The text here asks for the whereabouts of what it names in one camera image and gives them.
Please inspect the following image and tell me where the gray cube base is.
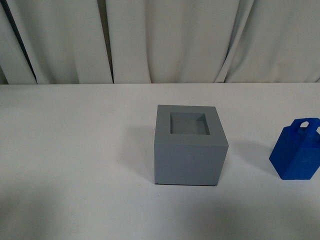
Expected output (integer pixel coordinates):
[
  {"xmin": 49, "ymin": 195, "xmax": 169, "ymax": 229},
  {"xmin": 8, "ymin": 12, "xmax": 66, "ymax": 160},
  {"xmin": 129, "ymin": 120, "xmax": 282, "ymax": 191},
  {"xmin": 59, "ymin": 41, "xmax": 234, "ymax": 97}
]
[{"xmin": 154, "ymin": 105, "xmax": 229, "ymax": 186}]

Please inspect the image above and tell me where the white curtain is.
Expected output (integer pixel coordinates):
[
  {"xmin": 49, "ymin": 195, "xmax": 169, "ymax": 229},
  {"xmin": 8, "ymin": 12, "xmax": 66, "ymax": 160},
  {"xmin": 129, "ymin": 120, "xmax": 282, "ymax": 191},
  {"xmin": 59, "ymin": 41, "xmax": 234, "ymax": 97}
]
[{"xmin": 0, "ymin": 0, "xmax": 320, "ymax": 85}]

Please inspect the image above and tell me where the blue handled part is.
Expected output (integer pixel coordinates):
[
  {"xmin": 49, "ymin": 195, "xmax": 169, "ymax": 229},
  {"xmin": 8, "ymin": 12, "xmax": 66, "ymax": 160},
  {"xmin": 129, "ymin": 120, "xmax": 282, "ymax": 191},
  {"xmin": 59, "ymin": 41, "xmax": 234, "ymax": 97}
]
[{"xmin": 269, "ymin": 118, "xmax": 320, "ymax": 180}]

